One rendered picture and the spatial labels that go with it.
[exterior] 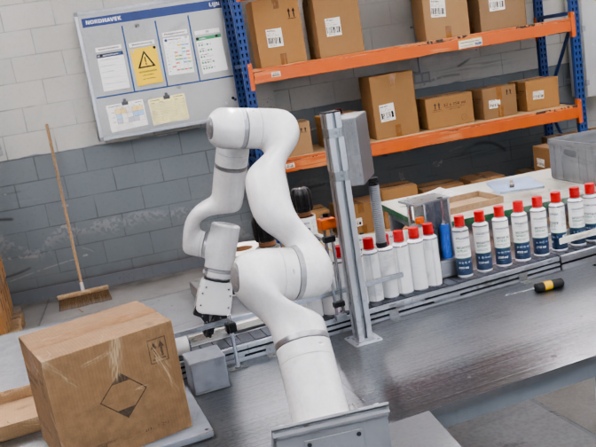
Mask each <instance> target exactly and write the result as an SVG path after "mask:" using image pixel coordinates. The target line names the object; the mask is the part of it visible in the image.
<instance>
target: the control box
mask: <svg viewBox="0 0 596 447"><path fill-rule="evenodd" d="M341 123H342V127H341V128H342V135H343V137H344V142H345V147H346V154H347V160H348V166H349V169H347V171H348V172H349V179H350V184H351V186H355V185H363V184H365V183H366V182H367V181H368V180H369V179H370V178H371V176H372V175H373V174H374V168H373V157H372V149H371V143H370V137H369V130H368V123H367V117H366V111H360V112H354V113H347V114H343V115H341Z"/></svg>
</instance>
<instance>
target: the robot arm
mask: <svg viewBox="0 0 596 447"><path fill-rule="evenodd" d="M206 126H207V135H208V140H209V142H210V143H211V144H212V145H213V146H215V147H216V157H215V167H214V178H213V189H212V194H211V196H210V197H209V198H207V199H205V200H203V201H202V202H201V203H199V204H198V205H197V206H196V207H195V208H194V209H193V210H192V211H191V212H190V214H189V215H188V216H187V218H186V220H185V223H184V233H183V244H182V246H183V250H184V252H185V253H186V254H188V255H193V256H198V257H203V258H205V265H204V267H205V268H204V269H203V273H204V274H205V275H206V276H204V277H202V278H201V281H200V284H199V287H198V291H197V294H196V298H195V303H194V310H193V313H192V314H193V315H194V316H197V317H200V318H201V319H202V320H203V321H204V325H205V324H208V323H212V322H215V321H218V320H221V319H225V318H227V316H226V315H227V314H230V313H231V301H232V289H233V291H234V293H235V294H236V296H237V297H238V299H239V300H240V301H241V303H242V304H243V305H244V306H245V307H247V308H248V309H249V310H250V311H251V312H252V313H254V314H255V315H256V316H257V317H258V318H260V319H261V320H262V321H263V322H264V324H266V325H267V326H268V328H269V330H270V332H271V336H272V339H273V342H274V346H275V350H276V353H277V358H278V365H279V369H280V372H281V376H282V381H283V384H284V389H285V392H286V400H287V403H288V408H289V411H290V415H291V420H292V423H295V422H299V421H304V420H310V419H315V418H318V417H323V416H326V415H331V414H335V413H338V412H345V411H350V410H354V409H357V407H356V405H355V404H354V403H353V404H352V405H349V403H347V400H346V397H345V394H344V390H343V387H342V384H341V377H340V374H339V371H338V367H337V364H336V360H335V357H334V353H333V348H332V344H331V341H330V337H329V334H328V331H327V328H326V325H325V321H324V319H323V318H322V317H321V316H320V315H319V314H317V312H315V311H313V310H309V309H307V308H304V307H303V306H301V305H298V304H296V303H294V302H292V301H290V300H299V299H308V298H314V297H318V296H320V295H322V294H324V293H325V292H326V291H327V290H328V289H329V288H330V286H331V284H332V283H333V264H332V262H331V260H330V257H329V255H328V253H327V252H326V251H325V249H324V247H323V246H322V245H321V243H320V242H319V241H318V239H317V238H316V237H315V236H314V235H313V234H312V232H311V231H310V230H309V229H308V228H307V227H306V225H305V224H304V223H303V222H302V220H301V219H300V218H299V216H298V215H297V214H296V212H295V210H294V206H293V203H292V201H291V197H290V192H289V189H288V185H287V180H286V161H287V159H288V157H289V156H290V154H291V153H292V151H293V150H294V148H295V147H296V145H297V143H298V140H299V136H300V129H299V125H298V122H297V120H296V119H295V118H294V116H293V115H292V114H290V113H289V112H288V111H286V110H282V109H274V108H237V107H219V108H217V109H215V110H214V111H213V112H212V113H211V114H210V115H209V117H208V120H207V124H206ZM249 149H260V150H262V151H263V153H264V155H263V156H262V157H261V158H260V159H259V160H258V161H256V162H255V163H254V164H253V165H252V166H251V168H250V169H249V170H248V172H247V164H248V156H249ZM245 184H246V191H247V199H248V203H249V207H250V209H251V212H252V215H253V217H254V219H255V220H256V222H257V223H258V224H259V226H260V227H261V228H262V229H264V230H265V231H266V232H268V233H269V234H270V235H271V236H273V237H274V238H276V239H277V240H279V241H280V242H281V243H282V244H283V245H284V246H285V247H277V248H262V249H255V250H249V251H246V252H244V253H242V254H241V255H239V256H238V257H237V258H236V260H235V256H236V251H237V245H238V240H239V230H240V227H239V226H238V225H236V224H234V223H226V222H213V223H211V227H210V231H202V230H201V229H200V223H201V221H202V220H204V219H205V218H207V217H209V216H214V215H221V214H230V213H234V212H237V211H239V210H240V209H241V206H242V203H243V198H244V191H245ZM209 315H212V318H211V320H210V322H209Z"/></svg>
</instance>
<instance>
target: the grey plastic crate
mask: <svg viewBox="0 0 596 447"><path fill-rule="evenodd" d="M547 144H548V145H549V154H550V163H551V173H552V177H553V179H558V180H562V181H567V182H572V183H577V184H585V183H594V186H596V129H591V130H587V131H582V132H577V133H574V134H569V135H565V136H560V137H552V138H547Z"/></svg>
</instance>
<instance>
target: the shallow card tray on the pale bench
mask: <svg viewBox="0 0 596 447"><path fill-rule="evenodd" d="M449 202H450V210H451V215H455V214H458V213H462V212H467V211H470V210H474V209H478V208H485V207H488V206H493V205H497V204H500V203H504V196H501V195H497V194H492V193H488V192H481V191H475V192H468V193H464V194H460V195H456V196H452V197H450V198H449Z"/></svg>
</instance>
